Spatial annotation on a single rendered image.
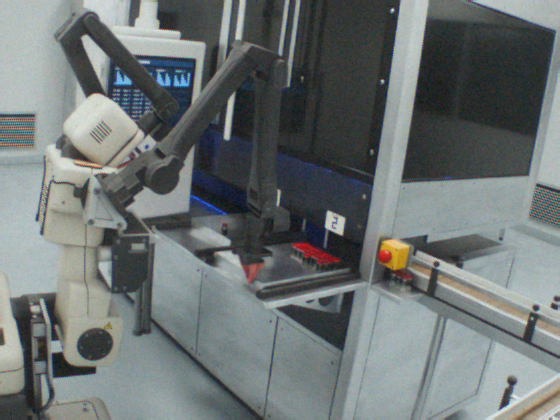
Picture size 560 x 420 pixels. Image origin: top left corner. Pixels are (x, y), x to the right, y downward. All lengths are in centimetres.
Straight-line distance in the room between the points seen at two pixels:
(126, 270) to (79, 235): 15
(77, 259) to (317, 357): 96
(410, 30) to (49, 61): 562
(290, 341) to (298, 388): 18
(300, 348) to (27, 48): 537
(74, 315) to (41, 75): 551
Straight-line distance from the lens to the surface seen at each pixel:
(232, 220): 229
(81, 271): 163
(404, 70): 176
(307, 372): 221
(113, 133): 150
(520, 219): 260
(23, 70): 691
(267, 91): 147
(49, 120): 706
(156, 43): 239
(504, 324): 174
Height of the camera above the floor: 156
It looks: 15 degrees down
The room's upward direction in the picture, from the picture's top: 7 degrees clockwise
